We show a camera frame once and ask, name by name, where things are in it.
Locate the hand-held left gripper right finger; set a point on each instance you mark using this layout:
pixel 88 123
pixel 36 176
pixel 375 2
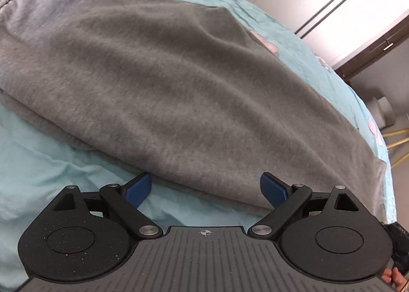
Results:
pixel 274 188

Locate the white round object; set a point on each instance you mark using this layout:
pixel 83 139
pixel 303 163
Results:
pixel 382 109

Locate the dark brown cabinet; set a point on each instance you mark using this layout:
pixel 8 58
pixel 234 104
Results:
pixel 374 52

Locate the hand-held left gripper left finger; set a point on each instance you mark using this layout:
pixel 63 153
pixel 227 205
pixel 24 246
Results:
pixel 138 188

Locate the grey pants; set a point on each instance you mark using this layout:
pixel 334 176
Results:
pixel 179 87

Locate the person's right hand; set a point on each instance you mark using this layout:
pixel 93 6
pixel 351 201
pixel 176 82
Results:
pixel 397 279

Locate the light blue mushroom print bedsheet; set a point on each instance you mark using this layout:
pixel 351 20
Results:
pixel 38 157

